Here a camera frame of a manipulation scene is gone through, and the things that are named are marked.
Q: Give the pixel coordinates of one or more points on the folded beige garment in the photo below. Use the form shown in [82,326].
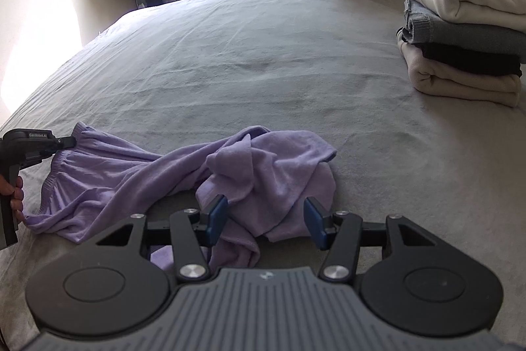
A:
[460,85]

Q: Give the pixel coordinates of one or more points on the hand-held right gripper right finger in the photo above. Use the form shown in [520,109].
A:
[314,221]

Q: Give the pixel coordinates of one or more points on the person's left hand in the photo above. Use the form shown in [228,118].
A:
[18,199]

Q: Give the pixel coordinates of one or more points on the grey bed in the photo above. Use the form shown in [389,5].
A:
[246,67]

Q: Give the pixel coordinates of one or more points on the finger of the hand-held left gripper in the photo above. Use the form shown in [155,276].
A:
[63,142]

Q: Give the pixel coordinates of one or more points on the purple pants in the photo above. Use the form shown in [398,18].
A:
[263,170]

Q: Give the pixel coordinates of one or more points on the folded light blue garment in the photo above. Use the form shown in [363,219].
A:
[413,16]

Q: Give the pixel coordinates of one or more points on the folded grey sweater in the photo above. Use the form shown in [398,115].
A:
[472,36]

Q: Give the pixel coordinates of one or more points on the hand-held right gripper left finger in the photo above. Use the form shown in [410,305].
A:
[217,220]

